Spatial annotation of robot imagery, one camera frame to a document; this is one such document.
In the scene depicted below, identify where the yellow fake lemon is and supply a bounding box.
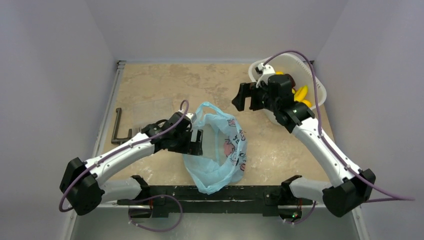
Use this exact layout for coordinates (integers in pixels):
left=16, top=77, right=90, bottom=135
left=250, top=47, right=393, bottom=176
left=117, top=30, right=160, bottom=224
left=301, top=99, right=312, bottom=108

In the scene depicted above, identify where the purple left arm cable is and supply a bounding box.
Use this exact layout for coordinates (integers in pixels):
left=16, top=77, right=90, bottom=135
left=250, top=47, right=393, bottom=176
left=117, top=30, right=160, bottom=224
left=58, top=99, right=190, bottom=213

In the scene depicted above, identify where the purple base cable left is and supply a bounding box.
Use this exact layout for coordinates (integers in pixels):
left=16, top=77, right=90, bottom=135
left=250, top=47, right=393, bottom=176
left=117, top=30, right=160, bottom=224
left=128, top=194, right=184, bottom=233

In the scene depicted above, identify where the black base frame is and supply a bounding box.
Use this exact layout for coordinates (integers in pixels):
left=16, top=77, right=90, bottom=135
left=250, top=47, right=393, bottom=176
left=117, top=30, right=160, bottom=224
left=117, top=176, right=313, bottom=218

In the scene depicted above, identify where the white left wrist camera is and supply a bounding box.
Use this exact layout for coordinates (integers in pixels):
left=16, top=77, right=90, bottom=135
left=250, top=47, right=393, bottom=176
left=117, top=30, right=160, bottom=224
left=185, top=112, right=201, bottom=124

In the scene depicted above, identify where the white plastic basket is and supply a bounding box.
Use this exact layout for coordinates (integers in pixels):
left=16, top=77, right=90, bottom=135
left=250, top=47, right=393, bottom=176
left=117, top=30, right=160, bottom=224
left=268, top=53, right=327, bottom=113

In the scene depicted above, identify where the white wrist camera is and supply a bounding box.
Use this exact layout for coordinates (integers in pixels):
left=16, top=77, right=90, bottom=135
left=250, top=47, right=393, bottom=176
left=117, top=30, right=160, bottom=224
left=185, top=112, right=201, bottom=124
left=255, top=63, right=276, bottom=88

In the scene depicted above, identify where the light blue plastic bag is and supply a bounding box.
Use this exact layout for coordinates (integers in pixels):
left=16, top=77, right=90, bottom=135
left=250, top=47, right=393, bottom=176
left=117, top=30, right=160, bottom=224
left=182, top=101, right=248, bottom=195

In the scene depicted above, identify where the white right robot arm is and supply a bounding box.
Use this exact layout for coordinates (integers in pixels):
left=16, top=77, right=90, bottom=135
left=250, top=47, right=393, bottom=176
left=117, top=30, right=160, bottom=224
left=231, top=74, right=376, bottom=218

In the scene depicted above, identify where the yellow fake banana bunch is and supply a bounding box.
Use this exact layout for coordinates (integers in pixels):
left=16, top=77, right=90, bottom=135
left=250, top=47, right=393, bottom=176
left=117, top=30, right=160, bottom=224
left=292, top=85, right=309, bottom=102

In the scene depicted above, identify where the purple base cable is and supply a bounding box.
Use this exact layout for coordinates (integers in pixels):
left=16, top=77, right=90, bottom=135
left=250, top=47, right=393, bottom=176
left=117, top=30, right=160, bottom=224
left=283, top=200, right=317, bottom=226
left=128, top=194, right=184, bottom=233

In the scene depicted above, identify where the black hex key tool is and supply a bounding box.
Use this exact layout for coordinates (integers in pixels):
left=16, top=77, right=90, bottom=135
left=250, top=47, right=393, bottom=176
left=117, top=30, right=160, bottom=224
left=111, top=107, right=133, bottom=145

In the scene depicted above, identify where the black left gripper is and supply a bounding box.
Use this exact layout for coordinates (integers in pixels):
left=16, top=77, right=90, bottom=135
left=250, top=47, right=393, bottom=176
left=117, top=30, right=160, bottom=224
left=168, top=127, right=202, bottom=156

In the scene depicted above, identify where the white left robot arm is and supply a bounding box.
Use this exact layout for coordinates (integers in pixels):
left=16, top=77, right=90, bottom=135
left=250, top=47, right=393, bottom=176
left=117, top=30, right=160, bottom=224
left=59, top=110, right=203, bottom=216

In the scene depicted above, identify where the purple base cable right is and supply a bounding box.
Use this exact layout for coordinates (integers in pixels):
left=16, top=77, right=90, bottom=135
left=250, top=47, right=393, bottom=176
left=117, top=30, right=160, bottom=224
left=283, top=200, right=317, bottom=226

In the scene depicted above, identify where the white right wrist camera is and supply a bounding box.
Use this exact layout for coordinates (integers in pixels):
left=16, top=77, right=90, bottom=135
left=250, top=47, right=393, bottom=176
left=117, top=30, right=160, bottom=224
left=255, top=63, right=276, bottom=88

